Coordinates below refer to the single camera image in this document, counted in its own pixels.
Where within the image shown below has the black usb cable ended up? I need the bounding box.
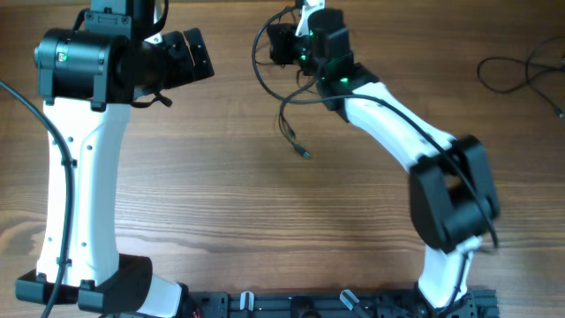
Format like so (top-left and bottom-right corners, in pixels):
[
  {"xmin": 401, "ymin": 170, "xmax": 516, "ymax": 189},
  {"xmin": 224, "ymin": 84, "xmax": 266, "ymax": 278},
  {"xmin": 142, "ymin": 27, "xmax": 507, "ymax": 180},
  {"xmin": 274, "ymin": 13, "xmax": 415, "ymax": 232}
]
[
  {"xmin": 476, "ymin": 34, "xmax": 565, "ymax": 119},
  {"xmin": 277, "ymin": 65, "xmax": 330, "ymax": 160}
]

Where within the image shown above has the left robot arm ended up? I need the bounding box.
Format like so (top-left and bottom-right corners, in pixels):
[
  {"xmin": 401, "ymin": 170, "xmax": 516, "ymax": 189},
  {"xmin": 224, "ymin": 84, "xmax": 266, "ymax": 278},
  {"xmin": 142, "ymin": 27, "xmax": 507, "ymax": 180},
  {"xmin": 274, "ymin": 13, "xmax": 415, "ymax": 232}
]
[{"xmin": 15, "ymin": 1, "xmax": 214, "ymax": 317}]

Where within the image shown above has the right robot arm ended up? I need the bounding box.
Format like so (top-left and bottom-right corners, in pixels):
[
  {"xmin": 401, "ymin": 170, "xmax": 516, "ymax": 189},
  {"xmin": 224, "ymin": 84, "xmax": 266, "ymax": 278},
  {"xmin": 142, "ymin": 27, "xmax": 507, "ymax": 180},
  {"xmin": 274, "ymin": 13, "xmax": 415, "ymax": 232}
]
[{"xmin": 260, "ymin": 1, "xmax": 501, "ymax": 317}]

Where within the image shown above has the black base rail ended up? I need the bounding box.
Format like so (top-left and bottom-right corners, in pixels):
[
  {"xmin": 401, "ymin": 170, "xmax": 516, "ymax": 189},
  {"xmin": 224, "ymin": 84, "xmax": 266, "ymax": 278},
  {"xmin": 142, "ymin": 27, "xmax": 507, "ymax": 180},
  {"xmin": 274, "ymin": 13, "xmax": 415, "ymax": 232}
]
[{"xmin": 105, "ymin": 289, "xmax": 500, "ymax": 318}]

